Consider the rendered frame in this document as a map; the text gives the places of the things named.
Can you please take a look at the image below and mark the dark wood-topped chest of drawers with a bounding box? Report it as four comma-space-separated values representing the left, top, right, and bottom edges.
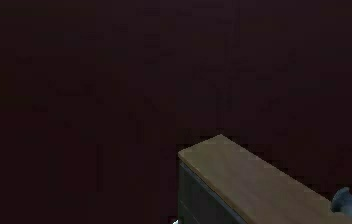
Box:
177, 133, 352, 224

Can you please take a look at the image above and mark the dark grey round object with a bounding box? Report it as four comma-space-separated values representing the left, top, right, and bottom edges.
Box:
330, 186, 352, 224

